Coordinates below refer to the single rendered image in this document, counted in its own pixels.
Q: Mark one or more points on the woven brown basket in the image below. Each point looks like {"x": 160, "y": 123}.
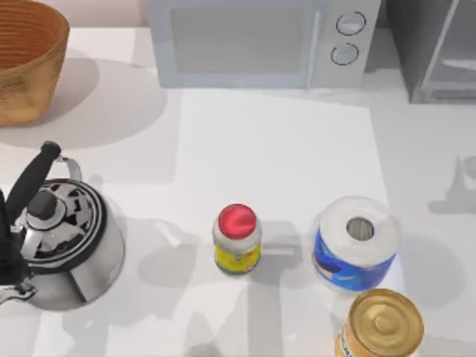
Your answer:
{"x": 26, "y": 63}

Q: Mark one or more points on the red-lidded yellow label jar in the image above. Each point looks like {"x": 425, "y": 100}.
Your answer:
{"x": 237, "y": 241}

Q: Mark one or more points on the round microwave knob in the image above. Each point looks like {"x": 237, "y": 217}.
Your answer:
{"x": 344, "y": 54}
{"x": 350, "y": 22}

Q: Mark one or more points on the gold-topped yellow can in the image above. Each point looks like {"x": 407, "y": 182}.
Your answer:
{"x": 379, "y": 327}

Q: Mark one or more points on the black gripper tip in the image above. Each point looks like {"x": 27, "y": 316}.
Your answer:
{"x": 9, "y": 256}

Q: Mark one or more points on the blue-wrapped paper towel roll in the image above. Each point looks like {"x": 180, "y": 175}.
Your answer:
{"x": 355, "y": 245}

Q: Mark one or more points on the pale microwave oven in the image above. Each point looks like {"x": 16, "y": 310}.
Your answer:
{"x": 238, "y": 41}

